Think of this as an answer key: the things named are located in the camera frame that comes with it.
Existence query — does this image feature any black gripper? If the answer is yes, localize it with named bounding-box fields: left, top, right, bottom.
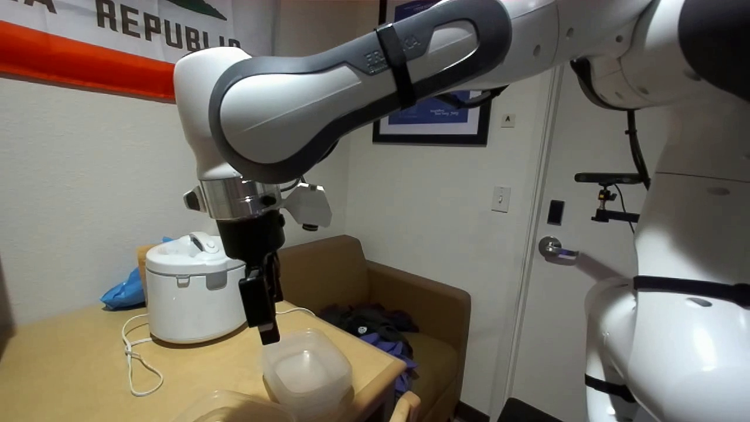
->
left=214, top=208, right=287, bottom=346

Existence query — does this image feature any California Republic flag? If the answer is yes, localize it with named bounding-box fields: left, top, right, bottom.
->
left=0, top=0, right=276, bottom=105

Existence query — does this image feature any black stereo camera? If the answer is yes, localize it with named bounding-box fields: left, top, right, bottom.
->
left=575, top=171, right=651, bottom=188

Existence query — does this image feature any blue cloth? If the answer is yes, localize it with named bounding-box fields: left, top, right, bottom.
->
left=99, top=235, right=174, bottom=312

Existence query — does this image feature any silver door handle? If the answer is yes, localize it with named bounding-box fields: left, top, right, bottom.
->
left=536, top=235, right=584, bottom=268

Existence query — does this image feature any brown armchair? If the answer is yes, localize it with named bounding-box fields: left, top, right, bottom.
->
left=273, top=233, right=474, bottom=422

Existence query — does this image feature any white light switch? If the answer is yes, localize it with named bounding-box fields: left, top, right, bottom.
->
left=490, top=185, right=512, bottom=215

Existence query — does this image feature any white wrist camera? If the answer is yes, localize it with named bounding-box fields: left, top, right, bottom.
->
left=278, top=178, right=334, bottom=235

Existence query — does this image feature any wooden chair back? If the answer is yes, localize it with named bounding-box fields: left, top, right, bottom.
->
left=386, top=390, right=421, bottom=422

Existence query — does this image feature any black framed blue poster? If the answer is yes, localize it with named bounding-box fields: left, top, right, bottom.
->
left=369, top=0, right=494, bottom=147

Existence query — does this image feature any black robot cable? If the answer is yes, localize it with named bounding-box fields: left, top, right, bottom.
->
left=567, top=56, right=654, bottom=193

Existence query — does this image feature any white door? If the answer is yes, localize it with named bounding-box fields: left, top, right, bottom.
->
left=503, top=65, right=665, bottom=422

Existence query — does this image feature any white power cord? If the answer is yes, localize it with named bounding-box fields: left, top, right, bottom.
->
left=117, top=303, right=316, bottom=399

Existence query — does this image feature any dark clothes pile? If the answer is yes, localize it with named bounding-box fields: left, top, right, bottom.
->
left=316, top=303, right=421, bottom=404

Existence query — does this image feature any black door lock plate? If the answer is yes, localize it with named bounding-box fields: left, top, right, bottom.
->
left=546, top=196, right=567, bottom=228

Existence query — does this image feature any white rice cooker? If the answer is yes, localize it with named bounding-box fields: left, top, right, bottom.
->
left=142, top=230, right=251, bottom=346

